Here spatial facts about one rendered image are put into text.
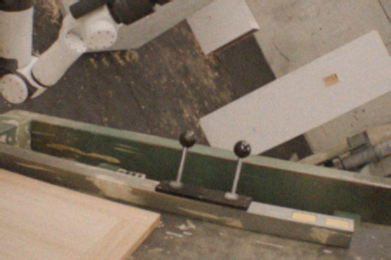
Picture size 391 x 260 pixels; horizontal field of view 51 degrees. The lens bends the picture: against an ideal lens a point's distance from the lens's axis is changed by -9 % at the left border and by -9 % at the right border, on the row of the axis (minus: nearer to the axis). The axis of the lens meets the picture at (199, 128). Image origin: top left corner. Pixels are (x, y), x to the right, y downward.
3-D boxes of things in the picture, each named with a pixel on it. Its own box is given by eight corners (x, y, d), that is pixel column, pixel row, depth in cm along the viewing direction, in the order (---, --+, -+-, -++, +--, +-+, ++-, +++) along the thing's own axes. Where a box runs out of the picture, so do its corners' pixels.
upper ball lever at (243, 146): (222, 202, 92) (236, 140, 94) (240, 206, 91) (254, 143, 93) (219, 201, 88) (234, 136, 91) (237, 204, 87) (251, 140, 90)
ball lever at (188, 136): (169, 190, 95) (183, 131, 98) (186, 195, 94) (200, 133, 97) (164, 188, 92) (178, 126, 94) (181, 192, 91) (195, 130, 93)
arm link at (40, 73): (70, 69, 92) (25, 115, 100) (86, 50, 100) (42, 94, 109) (37, 36, 88) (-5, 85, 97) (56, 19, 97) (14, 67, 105)
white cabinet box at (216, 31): (197, 18, 610) (240, -7, 581) (216, 53, 610) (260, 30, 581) (185, 17, 569) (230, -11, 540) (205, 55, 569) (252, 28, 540)
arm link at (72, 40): (120, 25, 90) (81, 62, 96) (113, -3, 94) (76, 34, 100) (98, 15, 85) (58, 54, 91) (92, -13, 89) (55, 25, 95)
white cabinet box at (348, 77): (216, 111, 517) (373, 30, 434) (238, 155, 517) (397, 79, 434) (197, 119, 461) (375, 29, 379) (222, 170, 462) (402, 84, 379)
